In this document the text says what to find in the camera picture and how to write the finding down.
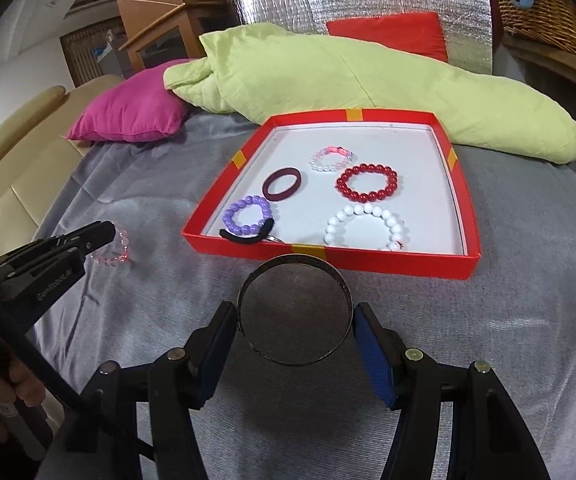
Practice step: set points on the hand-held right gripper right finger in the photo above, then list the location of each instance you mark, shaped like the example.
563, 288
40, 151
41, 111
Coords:
375, 360

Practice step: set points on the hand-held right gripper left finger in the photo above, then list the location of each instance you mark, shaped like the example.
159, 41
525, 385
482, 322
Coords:
218, 355

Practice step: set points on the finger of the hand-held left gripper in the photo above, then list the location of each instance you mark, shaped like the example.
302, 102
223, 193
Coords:
98, 235
43, 257

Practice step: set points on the silver metal bangle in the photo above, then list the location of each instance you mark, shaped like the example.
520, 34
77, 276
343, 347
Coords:
293, 260

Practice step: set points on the red cardboard box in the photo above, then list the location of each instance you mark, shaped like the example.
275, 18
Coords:
392, 135

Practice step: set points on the beige leather sofa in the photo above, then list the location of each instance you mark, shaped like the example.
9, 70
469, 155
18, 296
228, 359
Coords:
23, 185

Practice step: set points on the magenta pillow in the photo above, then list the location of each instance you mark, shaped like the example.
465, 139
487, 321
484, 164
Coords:
128, 110

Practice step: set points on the grey blanket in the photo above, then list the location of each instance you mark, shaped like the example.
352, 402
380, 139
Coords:
517, 310

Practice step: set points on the brown lattice panel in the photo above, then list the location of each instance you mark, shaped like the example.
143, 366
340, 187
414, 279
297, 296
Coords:
85, 45

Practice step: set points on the wooden cabinet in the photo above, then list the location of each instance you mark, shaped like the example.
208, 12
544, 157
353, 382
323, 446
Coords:
158, 10

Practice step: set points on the light green pillow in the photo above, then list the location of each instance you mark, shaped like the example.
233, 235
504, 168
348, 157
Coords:
318, 75

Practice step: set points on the red pillow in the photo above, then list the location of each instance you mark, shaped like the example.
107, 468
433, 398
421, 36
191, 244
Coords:
392, 32

